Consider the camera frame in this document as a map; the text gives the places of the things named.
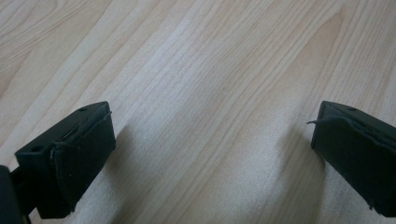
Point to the white towel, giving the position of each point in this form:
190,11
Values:
218,189

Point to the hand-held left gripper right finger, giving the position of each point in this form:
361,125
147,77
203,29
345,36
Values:
358,155

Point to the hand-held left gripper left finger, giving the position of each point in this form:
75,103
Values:
71,161

